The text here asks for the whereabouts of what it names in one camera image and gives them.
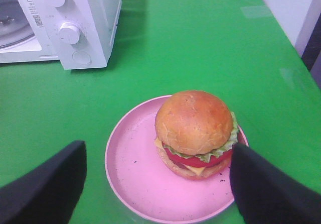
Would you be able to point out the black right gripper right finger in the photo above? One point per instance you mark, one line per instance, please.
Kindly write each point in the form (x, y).
(264, 194)

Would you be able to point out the round door release button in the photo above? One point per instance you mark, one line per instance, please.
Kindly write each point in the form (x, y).
(81, 58)

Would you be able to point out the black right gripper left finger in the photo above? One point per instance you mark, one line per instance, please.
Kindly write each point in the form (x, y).
(50, 192)

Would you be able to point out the burger with cheese and tomato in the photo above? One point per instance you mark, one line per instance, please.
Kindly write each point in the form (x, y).
(195, 134)

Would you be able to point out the clear tape patch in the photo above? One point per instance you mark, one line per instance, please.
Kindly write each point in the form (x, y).
(294, 78)
(252, 12)

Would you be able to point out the clear tape right patch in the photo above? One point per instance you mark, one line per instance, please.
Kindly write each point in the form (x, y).
(294, 78)

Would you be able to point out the glass microwave turntable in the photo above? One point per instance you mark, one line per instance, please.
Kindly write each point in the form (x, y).
(15, 27)

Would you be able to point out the pink round plate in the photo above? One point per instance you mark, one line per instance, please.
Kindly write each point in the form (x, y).
(145, 185)

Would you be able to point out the white microwave oven body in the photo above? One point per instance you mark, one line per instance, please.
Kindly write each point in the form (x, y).
(96, 19)

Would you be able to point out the green table cloth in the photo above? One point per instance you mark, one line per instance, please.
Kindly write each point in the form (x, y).
(162, 47)

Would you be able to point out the clear tape far patch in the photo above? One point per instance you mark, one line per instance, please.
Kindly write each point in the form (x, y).
(252, 12)

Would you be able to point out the white timer knob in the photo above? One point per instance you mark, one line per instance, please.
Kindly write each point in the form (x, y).
(69, 33)

